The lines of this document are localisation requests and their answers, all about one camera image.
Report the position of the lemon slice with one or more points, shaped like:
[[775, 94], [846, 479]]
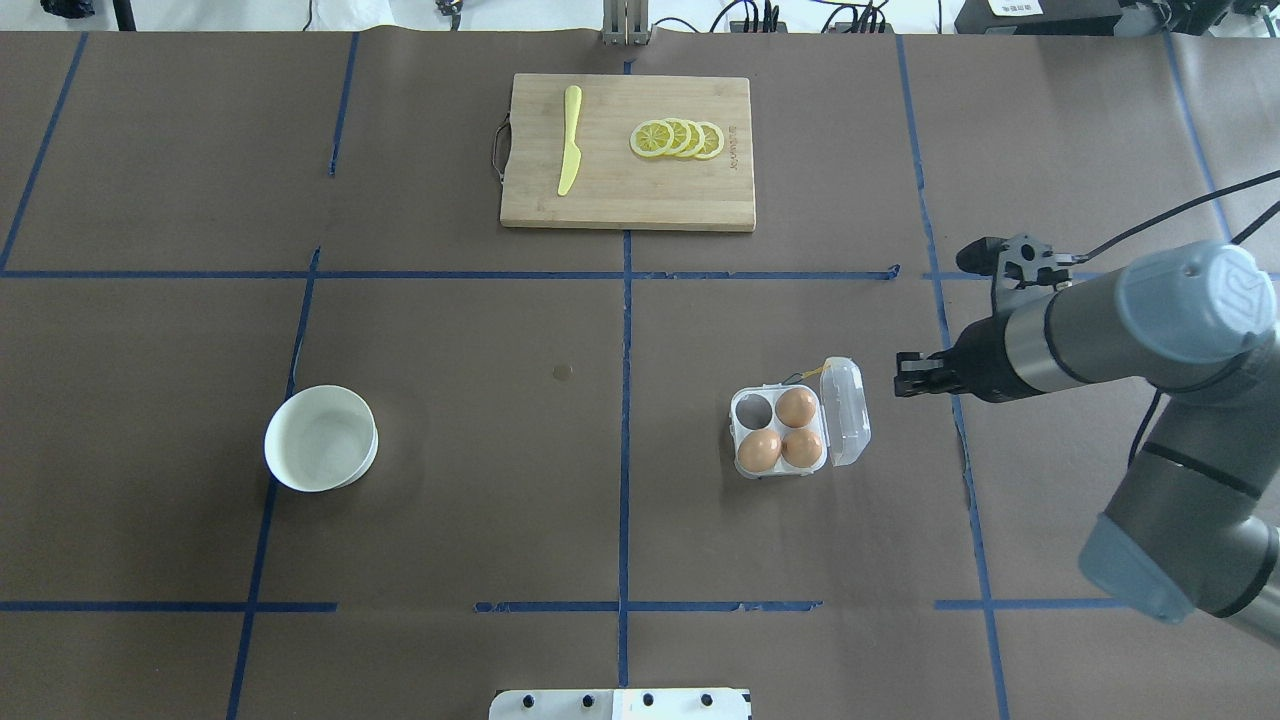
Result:
[[679, 136], [712, 141], [694, 139], [652, 139]]

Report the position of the brown egg slot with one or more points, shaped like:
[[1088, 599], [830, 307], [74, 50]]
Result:
[[802, 448], [796, 407]]

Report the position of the white bowl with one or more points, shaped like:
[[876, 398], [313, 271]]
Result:
[[323, 438]]

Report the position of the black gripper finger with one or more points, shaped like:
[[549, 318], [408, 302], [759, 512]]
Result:
[[918, 375]]

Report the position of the aluminium frame post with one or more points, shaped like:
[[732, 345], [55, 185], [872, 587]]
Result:
[[626, 23]]

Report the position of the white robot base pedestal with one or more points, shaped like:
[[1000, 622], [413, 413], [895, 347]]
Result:
[[623, 703]]

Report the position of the brown egg rear slot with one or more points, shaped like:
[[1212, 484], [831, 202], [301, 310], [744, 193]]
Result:
[[796, 407]]

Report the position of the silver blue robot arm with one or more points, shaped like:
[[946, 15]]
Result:
[[1198, 323]]

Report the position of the brown egg front slot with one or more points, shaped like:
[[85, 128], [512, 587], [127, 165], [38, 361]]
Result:
[[802, 448]]

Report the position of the yellow plastic knife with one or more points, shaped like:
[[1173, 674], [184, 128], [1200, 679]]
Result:
[[571, 152]]

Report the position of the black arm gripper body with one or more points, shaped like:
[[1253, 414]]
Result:
[[978, 360]]

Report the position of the clear plastic egg box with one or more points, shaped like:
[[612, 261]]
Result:
[[793, 429]]

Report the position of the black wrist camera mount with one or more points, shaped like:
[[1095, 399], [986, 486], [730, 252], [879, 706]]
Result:
[[1021, 269]]

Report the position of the brown egg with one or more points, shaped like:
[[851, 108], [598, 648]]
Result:
[[758, 452]]

